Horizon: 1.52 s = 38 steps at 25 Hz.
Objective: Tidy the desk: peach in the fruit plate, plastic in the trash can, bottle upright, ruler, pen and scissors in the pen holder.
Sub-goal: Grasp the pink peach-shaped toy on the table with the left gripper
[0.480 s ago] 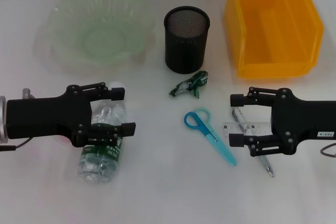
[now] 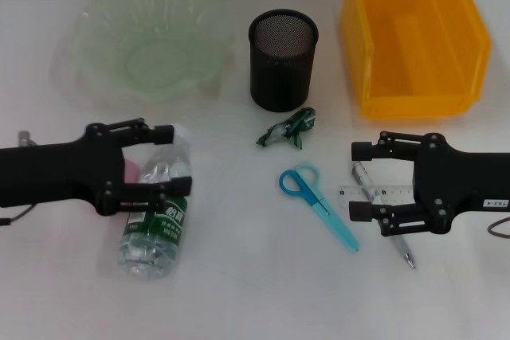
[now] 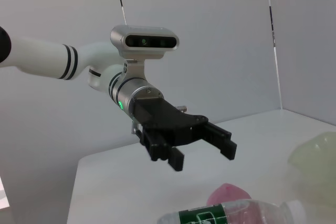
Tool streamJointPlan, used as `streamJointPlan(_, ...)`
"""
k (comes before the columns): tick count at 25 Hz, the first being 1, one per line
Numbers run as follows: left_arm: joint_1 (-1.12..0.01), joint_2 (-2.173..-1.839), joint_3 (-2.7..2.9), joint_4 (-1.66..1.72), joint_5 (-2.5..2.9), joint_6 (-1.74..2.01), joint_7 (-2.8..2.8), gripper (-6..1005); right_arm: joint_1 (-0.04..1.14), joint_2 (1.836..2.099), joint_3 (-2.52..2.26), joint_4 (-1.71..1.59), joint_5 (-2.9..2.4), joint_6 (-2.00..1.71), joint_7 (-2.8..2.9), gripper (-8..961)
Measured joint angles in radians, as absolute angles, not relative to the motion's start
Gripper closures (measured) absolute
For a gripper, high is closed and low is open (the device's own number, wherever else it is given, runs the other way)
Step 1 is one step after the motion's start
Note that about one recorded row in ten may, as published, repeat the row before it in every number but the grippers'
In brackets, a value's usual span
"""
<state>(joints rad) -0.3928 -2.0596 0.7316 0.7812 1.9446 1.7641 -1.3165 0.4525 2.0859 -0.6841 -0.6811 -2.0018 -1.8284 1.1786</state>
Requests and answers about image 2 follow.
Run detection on yellow plastic bin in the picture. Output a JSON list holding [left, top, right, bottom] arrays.
[[339, 0, 492, 121]]

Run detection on right arm cable with plugs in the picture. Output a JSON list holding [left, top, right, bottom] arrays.
[[488, 216, 510, 240]]

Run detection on clear green-label water bottle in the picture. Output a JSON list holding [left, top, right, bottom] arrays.
[[116, 124, 194, 279]]

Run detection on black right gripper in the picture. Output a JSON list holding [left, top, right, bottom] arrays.
[[348, 131, 510, 237]]

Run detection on translucent green fruit plate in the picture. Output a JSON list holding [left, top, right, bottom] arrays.
[[49, 0, 236, 104]]

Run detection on silver white pen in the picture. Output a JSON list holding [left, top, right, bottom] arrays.
[[351, 160, 418, 269]]

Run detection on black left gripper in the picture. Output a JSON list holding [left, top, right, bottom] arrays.
[[0, 117, 193, 217]]

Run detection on transparent plastic ruler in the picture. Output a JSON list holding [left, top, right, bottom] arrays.
[[337, 184, 416, 209]]

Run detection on green plastic wrapper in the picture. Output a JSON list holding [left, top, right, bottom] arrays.
[[255, 107, 318, 150]]

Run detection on black mesh pen holder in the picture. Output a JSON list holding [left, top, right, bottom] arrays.
[[248, 8, 320, 112]]

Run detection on blue teal scissors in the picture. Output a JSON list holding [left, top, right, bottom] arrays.
[[278, 162, 360, 253]]

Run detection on pink peach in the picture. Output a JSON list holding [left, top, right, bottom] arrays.
[[107, 158, 143, 226]]

